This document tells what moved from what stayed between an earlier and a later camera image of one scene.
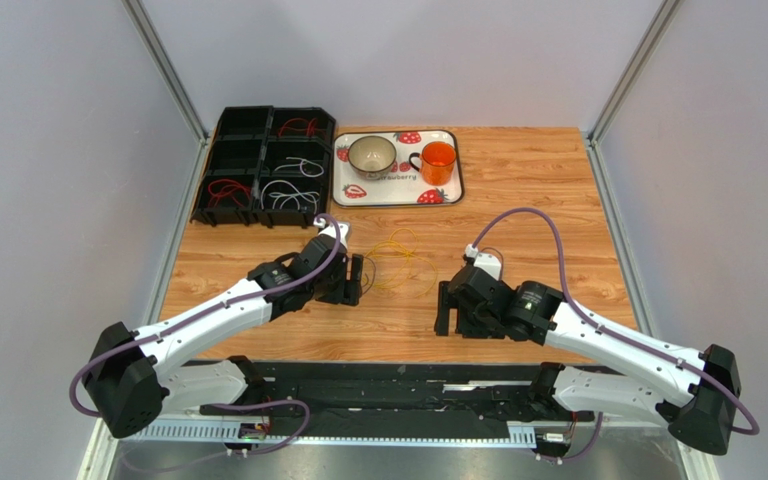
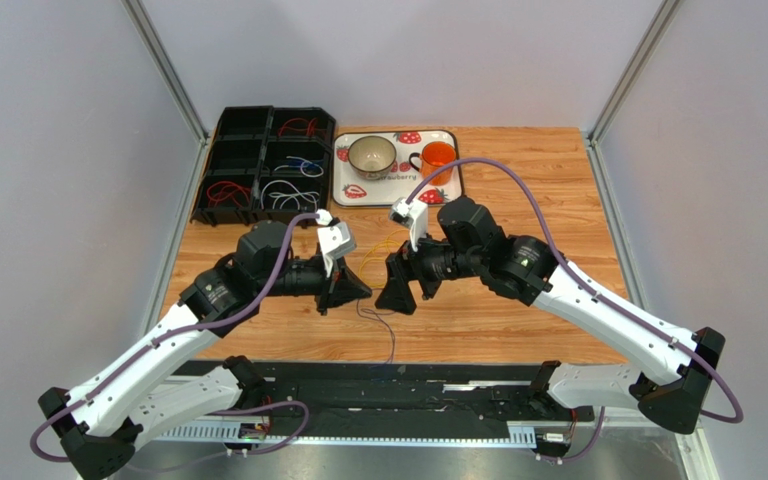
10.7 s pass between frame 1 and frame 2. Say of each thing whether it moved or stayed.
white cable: stayed
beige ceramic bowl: stayed
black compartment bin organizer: stayed
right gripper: moved
